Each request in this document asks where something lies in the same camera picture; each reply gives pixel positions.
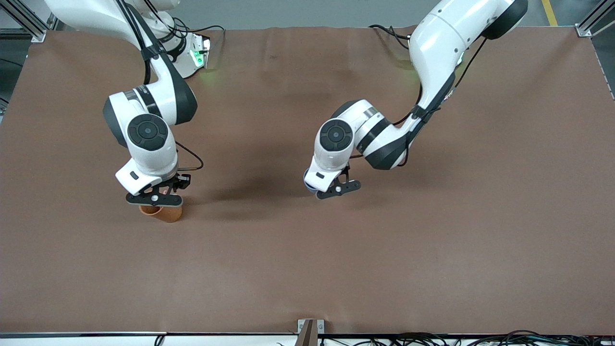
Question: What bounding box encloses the blue cup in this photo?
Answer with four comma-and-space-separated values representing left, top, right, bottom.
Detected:
303, 169, 320, 197

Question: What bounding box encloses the orange-brown cup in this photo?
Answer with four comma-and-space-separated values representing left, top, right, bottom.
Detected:
138, 204, 184, 223

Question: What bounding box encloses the brown table cover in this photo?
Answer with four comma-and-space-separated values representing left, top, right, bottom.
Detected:
0, 26, 615, 336

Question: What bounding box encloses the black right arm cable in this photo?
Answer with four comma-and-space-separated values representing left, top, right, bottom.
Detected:
175, 141, 205, 172

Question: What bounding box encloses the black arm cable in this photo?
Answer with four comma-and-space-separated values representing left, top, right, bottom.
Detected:
393, 37, 489, 168
175, 141, 205, 172

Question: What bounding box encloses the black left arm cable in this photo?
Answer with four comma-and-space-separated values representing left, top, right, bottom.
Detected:
393, 37, 489, 168

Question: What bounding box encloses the black base cable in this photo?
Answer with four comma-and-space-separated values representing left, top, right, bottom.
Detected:
173, 16, 227, 50
368, 24, 415, 51

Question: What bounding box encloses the metal table bracket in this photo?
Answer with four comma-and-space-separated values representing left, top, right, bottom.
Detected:
297, 319, 325, 346

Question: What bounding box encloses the black cable bundle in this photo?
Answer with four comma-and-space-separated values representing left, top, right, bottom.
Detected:
276, 330, 615, 346

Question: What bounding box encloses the aluminium frame post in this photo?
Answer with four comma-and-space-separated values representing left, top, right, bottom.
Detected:
575, 0, 615, 38
0, 0, 59, 43

